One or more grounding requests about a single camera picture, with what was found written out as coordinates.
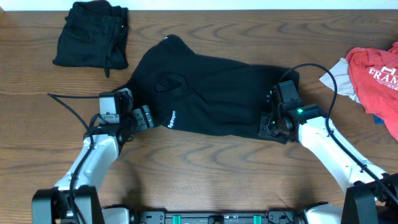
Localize black t-shirt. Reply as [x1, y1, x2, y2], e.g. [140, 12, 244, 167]
[124, 34, 300, 139]

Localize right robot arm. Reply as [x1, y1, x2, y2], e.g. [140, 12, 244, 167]
[259, 105, 397, 223]

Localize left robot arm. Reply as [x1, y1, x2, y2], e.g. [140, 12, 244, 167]
[32, 105, 153, 223]

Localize beige garment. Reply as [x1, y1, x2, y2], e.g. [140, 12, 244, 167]
[330, 58, 360, 103]

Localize blue garment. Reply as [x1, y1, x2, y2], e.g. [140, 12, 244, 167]
[373, 114, 384, 124]

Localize folded black garment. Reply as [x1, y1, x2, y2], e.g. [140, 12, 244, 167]
[52, 1, 129, 78]

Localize red printed t-shirt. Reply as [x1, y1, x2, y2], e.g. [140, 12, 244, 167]
[346, 42, 397, 138]

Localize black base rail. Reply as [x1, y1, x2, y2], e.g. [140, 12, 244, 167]
[102, 203, 343, 224]

